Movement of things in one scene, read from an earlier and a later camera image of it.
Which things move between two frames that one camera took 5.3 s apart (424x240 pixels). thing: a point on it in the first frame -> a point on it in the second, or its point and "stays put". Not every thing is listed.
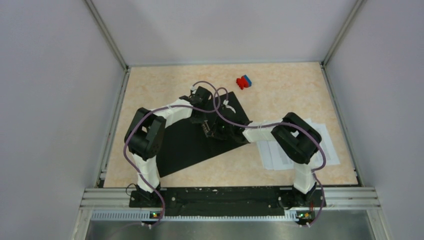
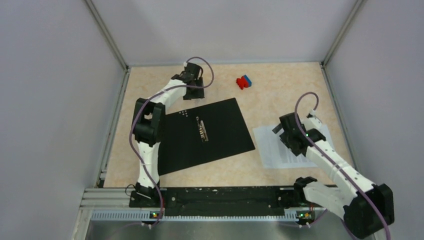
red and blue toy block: x=244 y=82 stays put
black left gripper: x=200 y=121 -> x=199 y=94
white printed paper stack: x=273 y=158 stays put
